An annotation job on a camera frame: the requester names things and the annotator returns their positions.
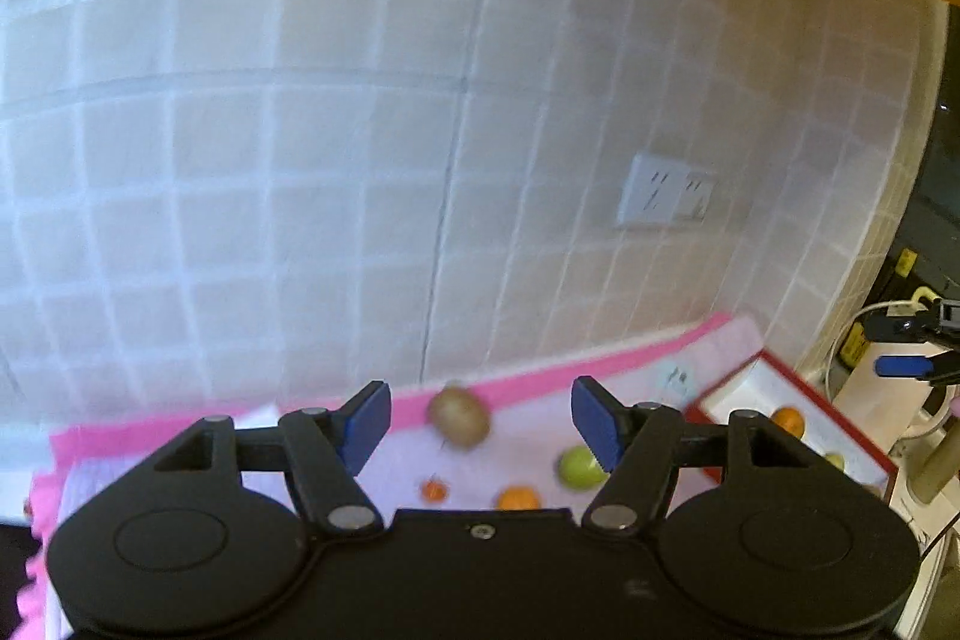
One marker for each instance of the small orange tomato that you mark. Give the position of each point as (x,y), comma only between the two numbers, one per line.
(434,491)

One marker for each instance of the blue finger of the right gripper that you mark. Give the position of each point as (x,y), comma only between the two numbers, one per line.
(908,365)

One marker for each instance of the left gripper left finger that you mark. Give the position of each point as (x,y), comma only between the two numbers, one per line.
(325,450)

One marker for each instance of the large orange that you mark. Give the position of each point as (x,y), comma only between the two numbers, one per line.
(790,420)

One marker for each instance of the white wall socket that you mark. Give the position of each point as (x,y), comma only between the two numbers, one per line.
(662,192)

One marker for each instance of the brown kiwi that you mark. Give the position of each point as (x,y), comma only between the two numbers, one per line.
(460,417)

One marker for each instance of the green lime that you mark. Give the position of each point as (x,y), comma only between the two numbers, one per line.
(578,470)
(836,459)

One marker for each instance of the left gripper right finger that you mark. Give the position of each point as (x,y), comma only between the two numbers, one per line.
(637,447)

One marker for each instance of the dark sauce bottle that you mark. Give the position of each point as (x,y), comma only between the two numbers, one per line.
(895,282)

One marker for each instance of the small orange mandarin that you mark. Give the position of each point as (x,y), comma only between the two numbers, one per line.
(518,498)

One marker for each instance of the red white box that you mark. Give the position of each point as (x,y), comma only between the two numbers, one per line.
(764,384)

